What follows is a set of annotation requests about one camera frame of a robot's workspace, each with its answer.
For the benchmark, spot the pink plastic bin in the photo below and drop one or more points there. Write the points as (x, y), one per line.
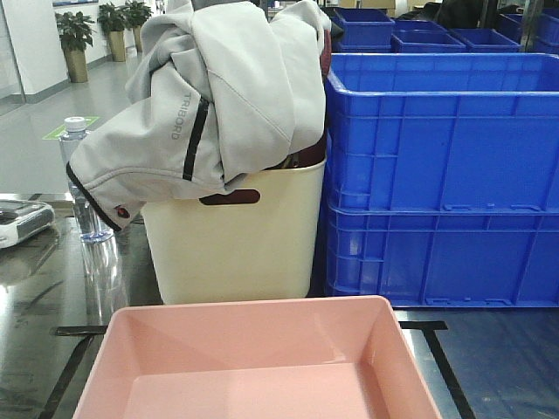
(291, 358)

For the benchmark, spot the stainless steel shelf cart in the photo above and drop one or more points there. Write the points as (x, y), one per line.
(57, 295)

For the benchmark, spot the cream plastic basket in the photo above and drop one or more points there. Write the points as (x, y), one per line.
(242, 251)

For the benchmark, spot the grey jacket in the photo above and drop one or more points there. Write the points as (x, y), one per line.
(221, 92)

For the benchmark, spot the stacked lower blue crate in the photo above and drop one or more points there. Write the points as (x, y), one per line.
(448, 258)

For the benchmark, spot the stacked blue crate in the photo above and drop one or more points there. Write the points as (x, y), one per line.
(448, 258)
(443, 131)

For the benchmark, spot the stacked upper blue crate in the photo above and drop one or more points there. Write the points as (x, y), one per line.
(443, 131)

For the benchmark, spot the background blue crate left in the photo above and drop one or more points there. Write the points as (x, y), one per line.
(363, 30)

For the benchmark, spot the background blue crate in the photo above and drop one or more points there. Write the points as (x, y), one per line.
(485, 41)
(363, 30)
(416, 36)

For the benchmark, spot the background blue crate middle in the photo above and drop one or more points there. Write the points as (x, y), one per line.
(416, 36)

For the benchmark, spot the plant in gold pot far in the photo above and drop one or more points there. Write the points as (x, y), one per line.
(137, 14)

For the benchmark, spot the plant in gold pot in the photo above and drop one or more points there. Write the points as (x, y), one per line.
(137, 14)
(75, 35)
(111, 19)

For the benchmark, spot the plant in gold pot middle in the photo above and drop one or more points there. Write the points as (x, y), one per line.
(111, 19)

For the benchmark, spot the white handheld device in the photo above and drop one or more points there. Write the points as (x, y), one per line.
(21, 220)

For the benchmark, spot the background blue crate right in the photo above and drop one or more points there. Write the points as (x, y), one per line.
(485, 41)

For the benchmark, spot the plant in gold pot near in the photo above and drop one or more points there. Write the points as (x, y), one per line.
(75, 35)

